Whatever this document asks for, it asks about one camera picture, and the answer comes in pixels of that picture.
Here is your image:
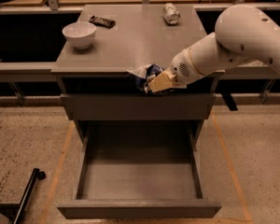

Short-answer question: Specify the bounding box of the crushed silver can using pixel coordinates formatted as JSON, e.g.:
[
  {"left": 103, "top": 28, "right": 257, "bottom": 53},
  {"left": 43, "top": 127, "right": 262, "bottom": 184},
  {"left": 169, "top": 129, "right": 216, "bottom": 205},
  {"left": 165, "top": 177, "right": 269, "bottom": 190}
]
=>
[{"left": 162, "top": 3, "right": 180, "bottom": 25}]

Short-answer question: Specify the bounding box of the white bowl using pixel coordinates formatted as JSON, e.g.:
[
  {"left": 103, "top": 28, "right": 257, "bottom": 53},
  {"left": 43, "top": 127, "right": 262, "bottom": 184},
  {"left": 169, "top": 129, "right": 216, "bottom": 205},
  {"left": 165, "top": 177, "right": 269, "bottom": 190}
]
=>
[{"left": 63, "top": 21, "right": 96, "bottom": 49}]

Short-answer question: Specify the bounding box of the black chair base leg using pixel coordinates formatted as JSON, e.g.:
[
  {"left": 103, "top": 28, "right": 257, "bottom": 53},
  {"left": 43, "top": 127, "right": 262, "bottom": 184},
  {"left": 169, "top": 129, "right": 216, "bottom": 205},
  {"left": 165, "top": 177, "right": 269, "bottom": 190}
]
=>
[{"left": 0, "top": 168, "right": 46, "bottom": 224}]

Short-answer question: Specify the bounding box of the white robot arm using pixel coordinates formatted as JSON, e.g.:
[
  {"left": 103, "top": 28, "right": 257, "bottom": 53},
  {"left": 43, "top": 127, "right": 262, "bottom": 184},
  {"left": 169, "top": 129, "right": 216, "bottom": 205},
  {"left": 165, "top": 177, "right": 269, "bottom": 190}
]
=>
[{"left": 148, "top": 4, "right": 280, "bottom": 92}]

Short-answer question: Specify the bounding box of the dark snack bar wrapper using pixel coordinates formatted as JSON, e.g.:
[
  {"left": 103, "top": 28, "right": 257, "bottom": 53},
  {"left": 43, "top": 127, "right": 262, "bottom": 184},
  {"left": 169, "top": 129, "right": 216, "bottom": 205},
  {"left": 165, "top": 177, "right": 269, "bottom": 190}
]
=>
[{"left": 90, "top": 16, "right": 116, "bottom": 29}]

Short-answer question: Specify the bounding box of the grey drawer cabinet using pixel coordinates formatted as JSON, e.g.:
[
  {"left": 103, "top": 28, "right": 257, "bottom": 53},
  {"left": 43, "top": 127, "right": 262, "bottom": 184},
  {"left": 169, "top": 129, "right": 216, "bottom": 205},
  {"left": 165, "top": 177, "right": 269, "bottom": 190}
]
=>
[{"left": 51, "top": 5, "right": 218, "bottom": 138}]

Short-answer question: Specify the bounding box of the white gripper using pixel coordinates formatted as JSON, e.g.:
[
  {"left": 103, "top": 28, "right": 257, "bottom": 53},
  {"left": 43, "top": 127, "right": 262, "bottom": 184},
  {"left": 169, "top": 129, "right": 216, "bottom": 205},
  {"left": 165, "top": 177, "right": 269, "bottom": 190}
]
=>
[{"left": 147, "top": 48, "right": 203, "bottom": 93}]

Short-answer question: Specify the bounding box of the blue chip bag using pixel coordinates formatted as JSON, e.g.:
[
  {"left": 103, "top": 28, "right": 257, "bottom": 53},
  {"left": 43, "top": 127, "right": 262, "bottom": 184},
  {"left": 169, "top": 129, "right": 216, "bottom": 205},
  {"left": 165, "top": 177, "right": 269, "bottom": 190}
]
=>
[{"left": 127, "top": 64, "right": 164, "bottom": 93}]

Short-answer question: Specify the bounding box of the open grey bottom drawer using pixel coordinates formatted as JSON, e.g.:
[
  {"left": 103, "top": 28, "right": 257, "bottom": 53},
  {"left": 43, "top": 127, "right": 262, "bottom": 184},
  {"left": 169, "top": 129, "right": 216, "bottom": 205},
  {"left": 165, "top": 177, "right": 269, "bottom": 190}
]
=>
[{"left": 58, "top": 120, "right": 221, "bottom": 219}]

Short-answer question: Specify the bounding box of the grey middle drawer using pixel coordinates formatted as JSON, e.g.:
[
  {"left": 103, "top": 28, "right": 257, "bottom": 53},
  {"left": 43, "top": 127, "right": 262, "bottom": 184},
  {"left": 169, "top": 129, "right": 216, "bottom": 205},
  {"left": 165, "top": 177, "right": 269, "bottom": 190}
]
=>
[{"left": 61, "top": 93, "right": 216, "bottom": 120}]

